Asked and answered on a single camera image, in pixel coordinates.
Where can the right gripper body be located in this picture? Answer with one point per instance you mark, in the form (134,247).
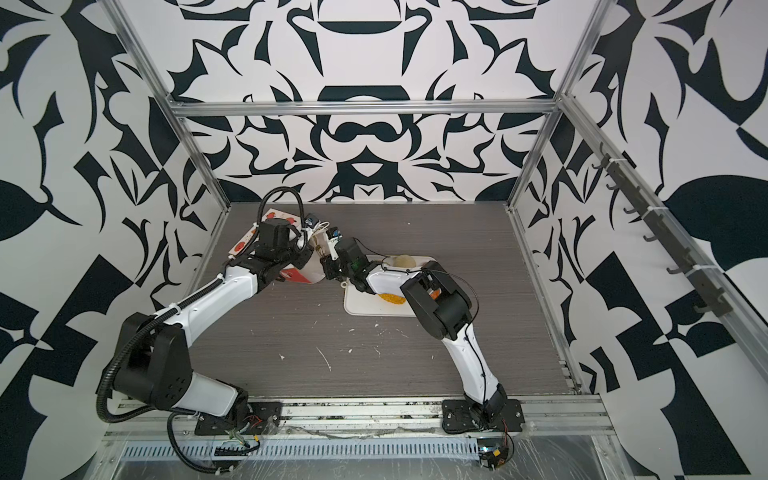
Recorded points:
(337,269)

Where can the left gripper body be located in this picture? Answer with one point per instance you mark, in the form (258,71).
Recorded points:
(292,255)

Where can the red white paper bag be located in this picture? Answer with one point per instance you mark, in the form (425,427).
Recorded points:
(312,272)

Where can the white steamed bun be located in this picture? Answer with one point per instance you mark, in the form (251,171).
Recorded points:
(404,261)

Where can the yellow oval fake bread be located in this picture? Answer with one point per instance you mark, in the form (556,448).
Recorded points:
(393,299)

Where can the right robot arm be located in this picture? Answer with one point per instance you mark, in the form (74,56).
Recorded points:
(441,306)

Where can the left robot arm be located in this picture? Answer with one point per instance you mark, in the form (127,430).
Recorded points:
(151,367)

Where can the white plastic tray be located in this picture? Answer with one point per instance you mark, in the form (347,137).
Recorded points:
(358,303)

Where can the small green circuit board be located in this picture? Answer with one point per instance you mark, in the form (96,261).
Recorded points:
(494,453)

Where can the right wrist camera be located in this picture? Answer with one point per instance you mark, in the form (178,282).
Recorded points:
(334,234)

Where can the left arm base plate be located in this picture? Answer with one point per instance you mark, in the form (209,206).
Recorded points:
(252,419)

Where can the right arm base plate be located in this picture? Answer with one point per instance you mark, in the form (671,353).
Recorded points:
(463,416)

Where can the white slotted cable duct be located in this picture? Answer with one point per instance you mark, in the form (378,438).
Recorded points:
(338,449)

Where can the grey wall hook rail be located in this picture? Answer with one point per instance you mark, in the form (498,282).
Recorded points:
(666,231)

